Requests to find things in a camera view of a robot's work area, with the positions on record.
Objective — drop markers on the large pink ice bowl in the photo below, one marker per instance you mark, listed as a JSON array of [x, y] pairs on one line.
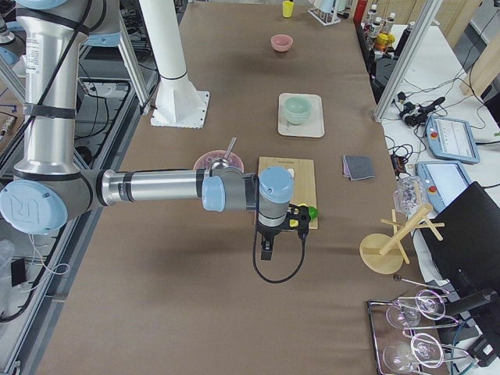
[[207, 159]]

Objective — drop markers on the black monitor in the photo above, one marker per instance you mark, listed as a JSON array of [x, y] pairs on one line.
[[468, 255]]

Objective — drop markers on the green lime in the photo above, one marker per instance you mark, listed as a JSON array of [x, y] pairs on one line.
[[313, 212]]

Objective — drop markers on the cream rabbit tray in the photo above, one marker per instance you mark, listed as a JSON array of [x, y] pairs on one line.
[[313, 127]]

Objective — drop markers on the small pink bowl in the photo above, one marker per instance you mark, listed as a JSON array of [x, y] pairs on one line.
[[281, 42]]

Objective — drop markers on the upper teach pendant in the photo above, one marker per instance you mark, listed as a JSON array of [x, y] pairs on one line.
[[451, 139]]

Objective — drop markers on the wire glass rack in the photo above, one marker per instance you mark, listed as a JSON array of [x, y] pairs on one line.
[[404, 334]]

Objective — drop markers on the wooden cup tree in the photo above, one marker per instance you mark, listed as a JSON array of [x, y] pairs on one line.
[[385, 254]]

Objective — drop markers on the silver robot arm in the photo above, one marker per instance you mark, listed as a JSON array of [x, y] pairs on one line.
[[48, 189]]

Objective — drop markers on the teach pendant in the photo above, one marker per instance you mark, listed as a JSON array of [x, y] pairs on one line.
[[443, 181], [451, 139]]

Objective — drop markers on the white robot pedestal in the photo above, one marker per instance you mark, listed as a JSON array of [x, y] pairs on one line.
[[178, 103]]

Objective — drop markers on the upper wine glass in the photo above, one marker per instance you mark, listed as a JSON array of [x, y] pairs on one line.
[[407, 312]]

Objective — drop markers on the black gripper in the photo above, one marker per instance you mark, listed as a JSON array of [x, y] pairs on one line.
[[269, 231]]

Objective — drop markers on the metal ice scoop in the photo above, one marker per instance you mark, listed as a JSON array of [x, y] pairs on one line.
[[223, 161]]

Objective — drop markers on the yellow cup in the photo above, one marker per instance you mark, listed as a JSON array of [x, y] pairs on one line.
[[287, 8]]

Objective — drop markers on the wine glass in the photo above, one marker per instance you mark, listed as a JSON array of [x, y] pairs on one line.
[[410, 357], [407, 312]]

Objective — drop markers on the green bowl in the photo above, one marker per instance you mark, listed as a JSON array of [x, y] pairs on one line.
[[297, 109]]

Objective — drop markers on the bamboo cutting board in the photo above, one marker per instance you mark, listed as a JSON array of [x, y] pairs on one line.
[[308, 183]]

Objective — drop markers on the lower wine glass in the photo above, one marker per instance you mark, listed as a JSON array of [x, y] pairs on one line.
[[410, 357]]

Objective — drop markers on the aluminium frame post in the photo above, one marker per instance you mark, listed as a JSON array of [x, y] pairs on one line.
[[415, 39]]

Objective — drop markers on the clear plastic cup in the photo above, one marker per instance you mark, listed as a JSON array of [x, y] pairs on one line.
[[409, 195]]

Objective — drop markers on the grey folded cloth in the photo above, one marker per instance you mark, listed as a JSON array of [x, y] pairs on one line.
[[356, 167]]

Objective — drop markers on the lower teach pendant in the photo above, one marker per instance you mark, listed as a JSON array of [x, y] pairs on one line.
[[443, 181]]

